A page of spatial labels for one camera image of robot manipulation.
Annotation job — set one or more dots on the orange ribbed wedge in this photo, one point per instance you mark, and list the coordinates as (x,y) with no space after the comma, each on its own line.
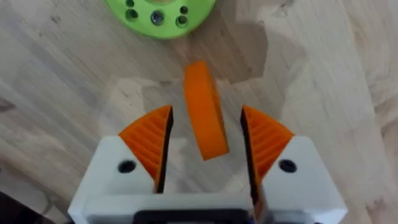
(205,109)

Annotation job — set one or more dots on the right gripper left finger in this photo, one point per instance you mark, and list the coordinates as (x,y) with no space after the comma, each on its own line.
(136,161)

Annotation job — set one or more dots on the green disc with holes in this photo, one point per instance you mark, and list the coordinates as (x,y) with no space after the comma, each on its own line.
(161,15)

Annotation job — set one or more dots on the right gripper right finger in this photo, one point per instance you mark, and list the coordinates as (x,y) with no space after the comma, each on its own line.
(289,174)

